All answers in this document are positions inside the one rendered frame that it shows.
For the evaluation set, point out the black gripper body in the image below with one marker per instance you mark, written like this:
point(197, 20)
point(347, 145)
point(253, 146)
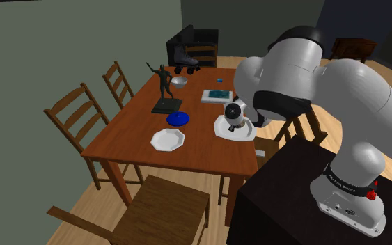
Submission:
point(232, 128)

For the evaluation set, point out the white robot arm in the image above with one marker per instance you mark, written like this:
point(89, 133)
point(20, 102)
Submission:
point(351, 101)

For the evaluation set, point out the white deep plate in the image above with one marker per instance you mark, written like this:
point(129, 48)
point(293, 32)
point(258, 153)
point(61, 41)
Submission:
point(246, 132)

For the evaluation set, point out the white book with blue cover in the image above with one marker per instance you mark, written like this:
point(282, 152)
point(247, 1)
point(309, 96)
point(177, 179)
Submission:
point(216, 95)

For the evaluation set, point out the small blue block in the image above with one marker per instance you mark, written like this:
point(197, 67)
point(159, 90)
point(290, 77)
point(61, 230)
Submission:
point(219, 80)

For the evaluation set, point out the blue round lid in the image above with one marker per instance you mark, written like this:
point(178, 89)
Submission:
point(178, 119)

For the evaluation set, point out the white octagonal plate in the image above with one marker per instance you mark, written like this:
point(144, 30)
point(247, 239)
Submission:
point(167, 139)

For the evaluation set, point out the white bowl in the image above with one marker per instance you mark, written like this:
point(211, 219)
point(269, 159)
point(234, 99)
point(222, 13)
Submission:
point(179, 81)

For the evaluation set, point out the dark human figure statue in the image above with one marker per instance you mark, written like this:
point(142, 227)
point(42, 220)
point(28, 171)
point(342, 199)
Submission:
point(164, 84)

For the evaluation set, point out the grey roller skate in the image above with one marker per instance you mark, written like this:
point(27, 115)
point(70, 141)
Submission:
point(182, 57)

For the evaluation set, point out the black robot stand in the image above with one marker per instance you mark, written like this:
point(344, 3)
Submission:
point(277, 203)

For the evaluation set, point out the brown wooden dining table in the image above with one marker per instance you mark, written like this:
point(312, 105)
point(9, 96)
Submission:
point(138, 132)

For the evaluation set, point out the black cabinet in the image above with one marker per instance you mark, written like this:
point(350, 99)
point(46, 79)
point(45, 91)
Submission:
point(206, 35)

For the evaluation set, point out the dark brown side table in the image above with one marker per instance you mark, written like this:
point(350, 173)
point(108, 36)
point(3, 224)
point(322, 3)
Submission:
point(353, 46)

